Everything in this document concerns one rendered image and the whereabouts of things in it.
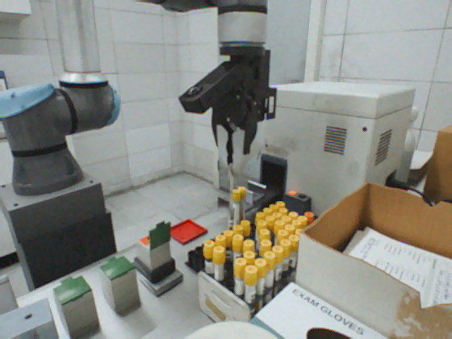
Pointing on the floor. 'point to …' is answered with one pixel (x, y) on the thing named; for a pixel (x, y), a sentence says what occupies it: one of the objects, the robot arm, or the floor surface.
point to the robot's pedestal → (65, 250)
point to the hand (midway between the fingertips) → (232, 170)
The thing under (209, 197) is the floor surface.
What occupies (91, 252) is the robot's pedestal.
